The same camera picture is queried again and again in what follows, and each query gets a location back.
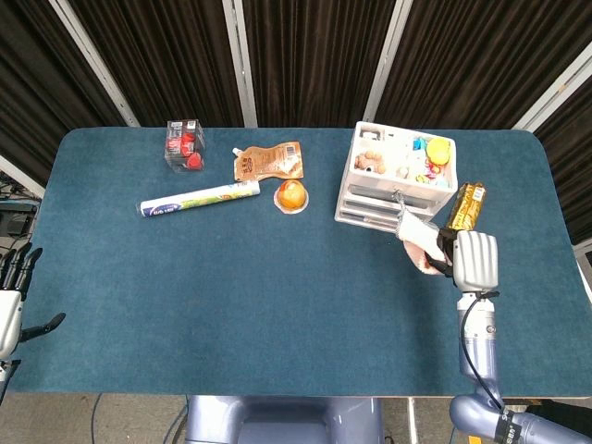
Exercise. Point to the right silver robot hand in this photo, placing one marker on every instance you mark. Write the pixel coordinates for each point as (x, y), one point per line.
(476, 259)

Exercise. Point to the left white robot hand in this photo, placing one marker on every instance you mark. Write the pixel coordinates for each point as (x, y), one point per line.
(9, 319)

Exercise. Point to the pink towel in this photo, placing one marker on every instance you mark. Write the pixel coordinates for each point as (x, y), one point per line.
(416, 231)

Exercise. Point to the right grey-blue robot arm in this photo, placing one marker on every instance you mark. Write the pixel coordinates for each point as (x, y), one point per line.
(481, 333)

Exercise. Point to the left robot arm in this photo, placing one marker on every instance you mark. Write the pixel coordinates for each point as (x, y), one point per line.
(4, 372)

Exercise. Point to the white drawer organizer box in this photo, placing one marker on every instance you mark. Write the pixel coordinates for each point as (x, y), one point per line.
(370, 192)

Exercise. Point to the gold foil snack package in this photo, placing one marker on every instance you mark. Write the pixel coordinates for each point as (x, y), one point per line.
(467, 205)

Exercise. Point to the black equipment box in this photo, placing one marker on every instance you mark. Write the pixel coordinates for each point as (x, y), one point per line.
(16, 219)

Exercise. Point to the small cream figure toy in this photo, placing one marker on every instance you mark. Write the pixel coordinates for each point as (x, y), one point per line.
(403, 172)

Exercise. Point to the yellow plastic toy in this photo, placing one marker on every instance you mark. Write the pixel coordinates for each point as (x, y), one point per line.
(438, 150)

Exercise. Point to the small blue plastic toy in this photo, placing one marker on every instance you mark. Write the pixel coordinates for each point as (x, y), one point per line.
(420, 144)

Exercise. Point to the dark brown pleated curtain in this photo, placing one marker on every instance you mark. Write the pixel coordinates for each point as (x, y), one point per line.
(573, 162)
(314, 60)
(41, 83)
(171, 55)
(472, 60)

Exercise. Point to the small brown bear toy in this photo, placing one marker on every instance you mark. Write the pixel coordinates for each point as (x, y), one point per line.
(370, 162)

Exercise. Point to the orange fruit jelly cup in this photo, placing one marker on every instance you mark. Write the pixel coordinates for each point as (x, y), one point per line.
(291, 196)

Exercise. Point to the teal blue table mat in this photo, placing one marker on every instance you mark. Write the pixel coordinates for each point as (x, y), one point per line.
(231, 300)

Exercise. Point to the plastic wrap roll, green-blue label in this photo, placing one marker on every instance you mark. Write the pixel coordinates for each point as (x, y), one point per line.
(199, 199)

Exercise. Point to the brown spouted sauce pouch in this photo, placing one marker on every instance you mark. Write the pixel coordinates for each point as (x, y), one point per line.
(270, 162)

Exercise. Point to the clear box with red caps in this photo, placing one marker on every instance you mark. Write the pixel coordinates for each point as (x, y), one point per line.
(185, 148)

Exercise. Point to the grey-blue robot torso base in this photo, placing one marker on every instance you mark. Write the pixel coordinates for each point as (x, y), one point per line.
(277, 418)

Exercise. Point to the white slanted frame post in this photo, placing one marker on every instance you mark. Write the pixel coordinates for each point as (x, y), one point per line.
(97, 65)

